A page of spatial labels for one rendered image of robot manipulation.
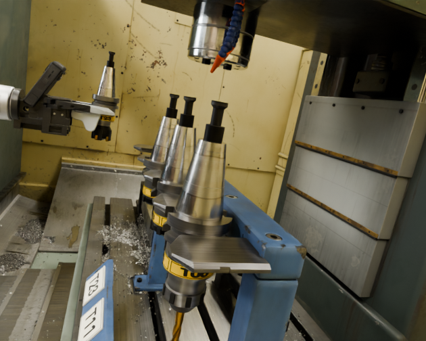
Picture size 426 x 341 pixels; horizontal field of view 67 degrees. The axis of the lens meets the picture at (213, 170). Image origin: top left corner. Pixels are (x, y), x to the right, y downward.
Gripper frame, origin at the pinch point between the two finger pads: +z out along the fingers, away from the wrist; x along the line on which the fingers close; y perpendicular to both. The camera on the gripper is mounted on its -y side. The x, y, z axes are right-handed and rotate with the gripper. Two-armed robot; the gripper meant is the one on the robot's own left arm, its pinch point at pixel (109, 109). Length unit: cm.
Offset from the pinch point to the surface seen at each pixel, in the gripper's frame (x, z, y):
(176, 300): 57, 8, 12
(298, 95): -94, 107, -19
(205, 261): 63, 7, 5
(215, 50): 8.1, 21.4, -17.5
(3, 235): -55, -35, 60
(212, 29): 7.5, 20.1, -21.9
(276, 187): -96, 107, 39
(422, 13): 33, 51, -28
